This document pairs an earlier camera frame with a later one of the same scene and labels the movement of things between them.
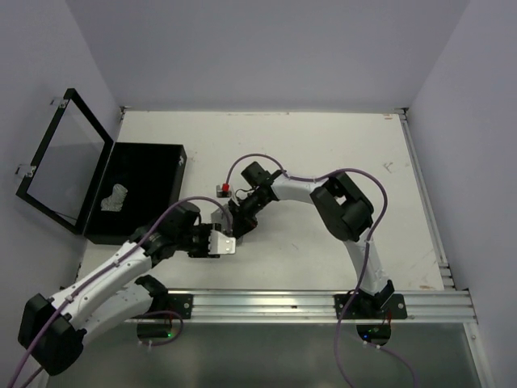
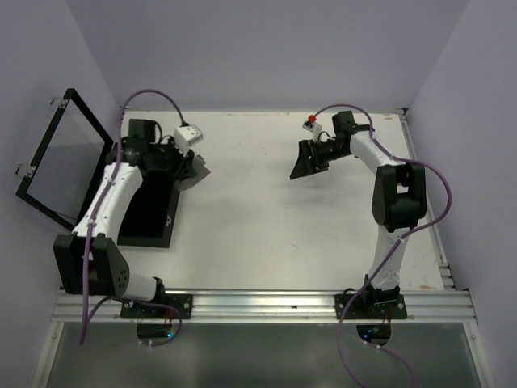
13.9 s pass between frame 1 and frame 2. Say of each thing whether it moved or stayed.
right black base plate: stayed
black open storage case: stayed
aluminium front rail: stayed
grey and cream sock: moved
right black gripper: moved
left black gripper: moved
